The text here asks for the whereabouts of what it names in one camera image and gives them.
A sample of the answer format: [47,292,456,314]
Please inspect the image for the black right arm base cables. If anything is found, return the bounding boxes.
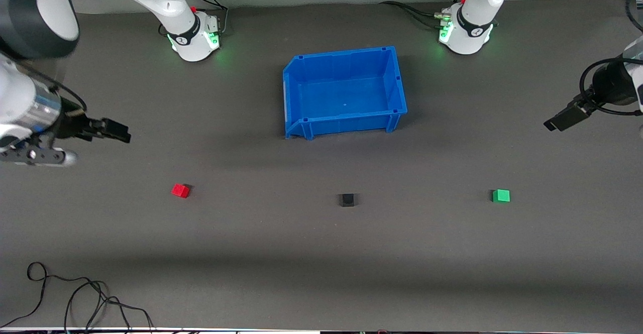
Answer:
[187,0,230,37]

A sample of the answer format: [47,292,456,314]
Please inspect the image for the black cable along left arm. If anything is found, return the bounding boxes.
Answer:
[579,0,643,117]

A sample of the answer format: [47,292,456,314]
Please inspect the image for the loose thin black cable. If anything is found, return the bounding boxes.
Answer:
[0,262,155,334]

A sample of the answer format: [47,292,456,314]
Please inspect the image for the black left arm base cables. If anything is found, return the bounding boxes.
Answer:
[379,0,470,29]

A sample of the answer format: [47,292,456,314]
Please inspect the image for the black arm base cables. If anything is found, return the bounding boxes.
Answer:
[187,0,230,37]
[379,0,470,29]

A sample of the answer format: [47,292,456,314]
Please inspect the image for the black cable along right arm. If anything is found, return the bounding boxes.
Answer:
[30,65,89,115]

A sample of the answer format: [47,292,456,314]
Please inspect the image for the blue plastic storage bin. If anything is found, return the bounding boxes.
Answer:
[282,46,408,140]

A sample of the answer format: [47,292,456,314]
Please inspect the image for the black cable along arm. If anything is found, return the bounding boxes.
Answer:
[30,65,89,115]
[579,0,643,117]

